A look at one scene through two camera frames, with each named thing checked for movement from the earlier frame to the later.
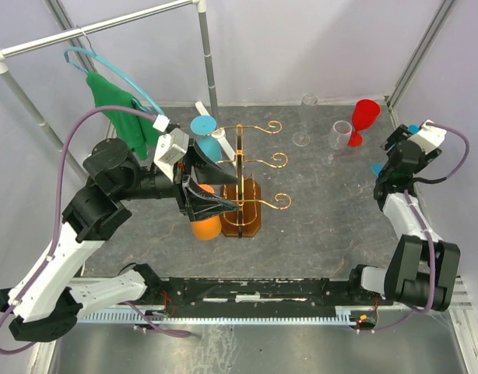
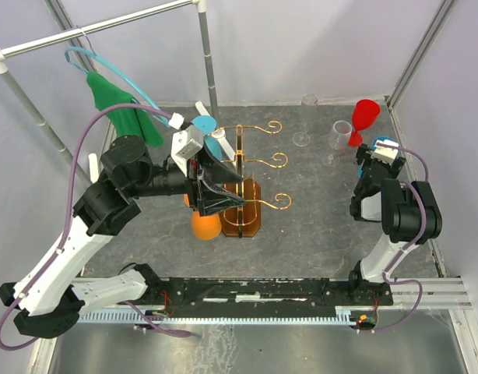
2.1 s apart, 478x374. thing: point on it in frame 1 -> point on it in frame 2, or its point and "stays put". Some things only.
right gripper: (399, 132) -> (365, 153)
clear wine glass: (308, 102) stays put
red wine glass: (365, 111) stays put
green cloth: (136, 128) stays put
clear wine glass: (338, 138) stays put
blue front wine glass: (377, 166) -> (374, 145)
